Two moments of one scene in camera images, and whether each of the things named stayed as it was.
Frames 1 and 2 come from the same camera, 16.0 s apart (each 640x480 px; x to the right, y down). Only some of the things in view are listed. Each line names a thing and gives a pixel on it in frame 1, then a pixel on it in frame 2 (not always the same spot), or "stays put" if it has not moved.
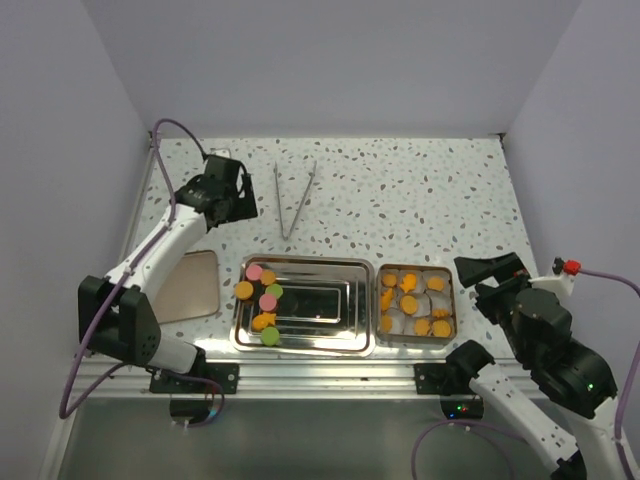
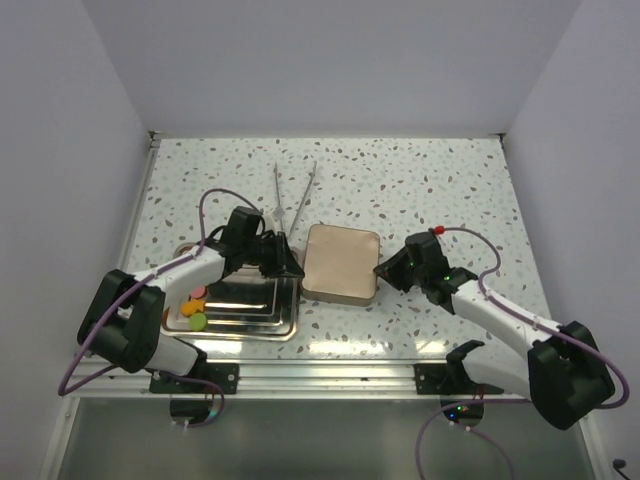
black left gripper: [244, 206] -> [283, 263]
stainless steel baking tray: [327, 308] -> [247, 303]
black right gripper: [501, 266] -> [390, 271]
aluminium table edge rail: [263, 381] stays put
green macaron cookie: [270, 336] -> [197, 321]
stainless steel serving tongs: [286, 238] stays put
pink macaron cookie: [267, 302] -> [199, 292]
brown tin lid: [191, 289] -> [339, 265]
